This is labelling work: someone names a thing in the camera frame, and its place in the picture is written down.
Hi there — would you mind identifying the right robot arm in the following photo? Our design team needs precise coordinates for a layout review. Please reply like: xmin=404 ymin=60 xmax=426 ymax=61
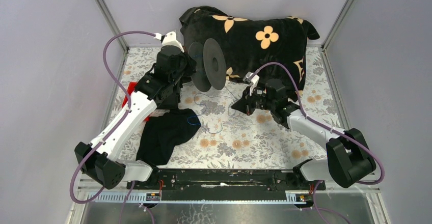
xmin=231 ymin=79 xmax=376 ymax=189

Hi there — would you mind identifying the black plastic box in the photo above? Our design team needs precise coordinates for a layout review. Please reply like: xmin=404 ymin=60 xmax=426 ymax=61
xmin=158 ymin=82 xmax=182 ymax=110

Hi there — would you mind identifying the black cloth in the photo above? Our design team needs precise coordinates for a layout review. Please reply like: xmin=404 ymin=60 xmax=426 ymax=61
xmin=136 ymin=108 xmax=201 ymax=166

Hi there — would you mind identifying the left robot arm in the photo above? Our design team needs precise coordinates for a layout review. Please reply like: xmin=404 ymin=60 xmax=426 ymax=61
xmin=74 ymin=45 xmax=195 ymax=189

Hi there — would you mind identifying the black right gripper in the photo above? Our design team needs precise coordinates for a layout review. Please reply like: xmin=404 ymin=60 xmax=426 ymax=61
xmin=231 ymin=86 xmax=275 ymax=116

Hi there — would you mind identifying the red plastic box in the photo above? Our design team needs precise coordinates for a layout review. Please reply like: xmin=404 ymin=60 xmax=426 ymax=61
xmin=123 ymin=82 xmax=156 ymax=122

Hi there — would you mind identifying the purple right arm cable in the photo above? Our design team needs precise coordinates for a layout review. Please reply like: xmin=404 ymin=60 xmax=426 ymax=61
xmin=251 ymin=62 xmax=386 ymax=224

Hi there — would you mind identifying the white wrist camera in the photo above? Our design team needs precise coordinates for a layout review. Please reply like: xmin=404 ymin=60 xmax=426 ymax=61
xmin=153 ymin=31 xmax=185 ymax=52
xmin=243 ymin=72 xmax=259 ymax=96

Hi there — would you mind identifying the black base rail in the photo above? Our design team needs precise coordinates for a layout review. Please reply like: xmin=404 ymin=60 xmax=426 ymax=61
xmin=127 ymin=169 xmax=326 ymax=202

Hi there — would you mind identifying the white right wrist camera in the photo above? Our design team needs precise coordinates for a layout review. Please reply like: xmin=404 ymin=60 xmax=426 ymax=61
xmin=243 ymin=72 xmax=259 ymax=96

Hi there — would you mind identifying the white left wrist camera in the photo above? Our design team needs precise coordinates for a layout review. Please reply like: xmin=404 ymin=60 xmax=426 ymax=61
xmin=153 ymin=31 xmax=185 ymax=52

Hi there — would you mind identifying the grey perforated spool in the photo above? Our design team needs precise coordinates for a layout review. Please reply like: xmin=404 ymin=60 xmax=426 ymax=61
xmin=188 ymin=38 xmax=227 ymax=92

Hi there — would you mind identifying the black flower-pattern plush blanket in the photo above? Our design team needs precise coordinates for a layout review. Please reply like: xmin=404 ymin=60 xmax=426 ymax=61
xmin=179 ymin=6 xmax=320 ymax=101

